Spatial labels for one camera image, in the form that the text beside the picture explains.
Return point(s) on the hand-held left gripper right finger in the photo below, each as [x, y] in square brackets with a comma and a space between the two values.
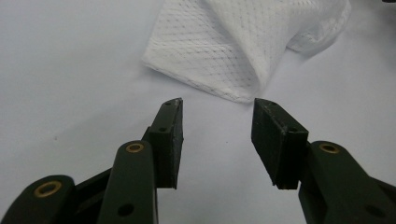
[274, 146]

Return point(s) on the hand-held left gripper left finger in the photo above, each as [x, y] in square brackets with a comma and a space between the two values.
[165, 146]

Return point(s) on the white mesh zip jacket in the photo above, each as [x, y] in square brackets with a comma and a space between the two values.
[218, 46]

